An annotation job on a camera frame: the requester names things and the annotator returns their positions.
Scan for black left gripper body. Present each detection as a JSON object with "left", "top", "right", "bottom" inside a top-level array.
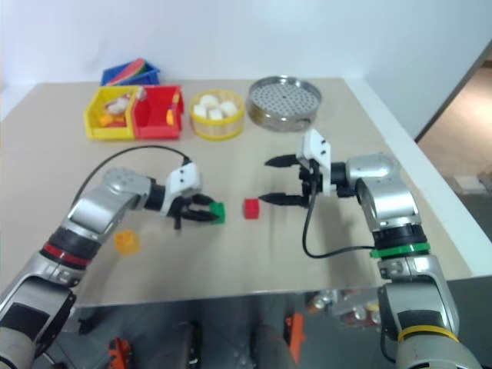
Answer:
[{"left": 171, "top": 191, "right": 203, "bottom": 231}]

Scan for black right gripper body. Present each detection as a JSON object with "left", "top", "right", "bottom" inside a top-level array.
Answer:
[{"left": 297, "top": 155, "right": 322, "bottom": 208}]

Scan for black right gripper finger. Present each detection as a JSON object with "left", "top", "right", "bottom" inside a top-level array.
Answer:
[
  {"left": 264, "top": 153, "right": 301, "bottom": 169},
  {"left": 258, "top": 192, "right": 310, "bottom": 208}
]

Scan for green cube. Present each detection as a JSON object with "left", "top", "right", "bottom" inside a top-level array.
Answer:
[{"left": 208, "top": 201, "right": 228, "bottom": 224}]

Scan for red cube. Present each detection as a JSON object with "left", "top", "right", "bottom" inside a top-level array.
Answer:
[{"left": 243, "top": 198, "right": 261, "bottom": 221}]

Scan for round metal steamer tray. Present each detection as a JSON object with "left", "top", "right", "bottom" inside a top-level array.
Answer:
[{"left": 247, "top": 75, "right": 324, "bottom": 133}]

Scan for translucent yellow cube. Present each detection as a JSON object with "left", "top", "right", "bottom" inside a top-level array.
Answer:
[{"left": 114, "top": 229, "right": 142, "bottom": 256}]

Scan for yellow rimmed round basket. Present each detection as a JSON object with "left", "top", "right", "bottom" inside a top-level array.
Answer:
[{"left": 188, "top": 88, "right": 246, "bottom": 140}]

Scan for yellow and orange toy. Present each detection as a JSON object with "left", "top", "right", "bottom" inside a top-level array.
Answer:
[{"left": 165, "top": 91, "right": 181, "bottom": 127}]

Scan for red plastic bin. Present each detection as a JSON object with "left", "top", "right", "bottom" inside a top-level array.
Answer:
[{"left": 131, "top": 85, "right": 184, "bottom": 141}]

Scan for yellow plastic bin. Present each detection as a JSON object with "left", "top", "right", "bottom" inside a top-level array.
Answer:
[{"left": 83, "top": 85, "right": 141, "bottom": 141}]

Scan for orange toy food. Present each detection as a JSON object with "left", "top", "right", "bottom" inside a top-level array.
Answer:
[{"left": 98, "top": 114, "right": 128, "bottom": 128}]

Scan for white and red toy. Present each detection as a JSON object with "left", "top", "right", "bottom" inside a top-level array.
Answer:
[{"left": 102, "top": 93, "right": 132, "bottom": 116}]

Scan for clear box of cans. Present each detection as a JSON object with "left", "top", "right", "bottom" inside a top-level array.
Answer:
[{"left": 306, "top": 287, "right": 386, "bottom": 328}]

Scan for blue plastic bin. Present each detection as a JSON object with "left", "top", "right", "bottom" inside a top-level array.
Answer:
[{"left": 100, "top": 58, "right": 161, "bottom": 88}]

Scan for orange clamp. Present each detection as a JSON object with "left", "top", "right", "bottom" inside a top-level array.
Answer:
[
  {"left": 107, "top": 337, "right": 134, "bottom": 369},
  {"left": 284, "top": 312, "right": 306, "bottom": 364}
]

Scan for toy watermelon slice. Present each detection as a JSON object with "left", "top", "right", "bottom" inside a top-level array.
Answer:
[{"left": 105, "top": 58, "right": 149, "bottom": 86}]

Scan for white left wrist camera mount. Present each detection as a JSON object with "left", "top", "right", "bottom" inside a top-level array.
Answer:
[{"left": 161, "top": 163, "right": 204, "bottom": 217}]

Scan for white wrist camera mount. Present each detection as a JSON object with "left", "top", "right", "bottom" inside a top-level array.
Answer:
[
  {"left": 161, "top": 163, "right": 204, "bottom": 217},
  {"left": 296, "top": 128, "right": 334, "bottom": 195}
]

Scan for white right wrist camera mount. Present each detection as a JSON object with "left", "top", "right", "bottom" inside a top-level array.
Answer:
[{"left": 296, "top": 128, "right": 334, "bottom": 195}]

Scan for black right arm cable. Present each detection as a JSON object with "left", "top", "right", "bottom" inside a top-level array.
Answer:
[{"left": 301, "top": 159, "right": 376, "bottom": 260}]

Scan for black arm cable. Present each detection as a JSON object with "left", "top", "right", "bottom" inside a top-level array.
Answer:
[
  {"left": 78, "top": 145, "right": 192, "bottom": 201},
  {"left": 301, "top": 159, "right": 376, "bottom": 260}
]

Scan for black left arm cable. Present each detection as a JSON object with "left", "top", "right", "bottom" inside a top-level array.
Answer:
[{"left": 78, "top": 145, "right": 192, "bottom": 201}]

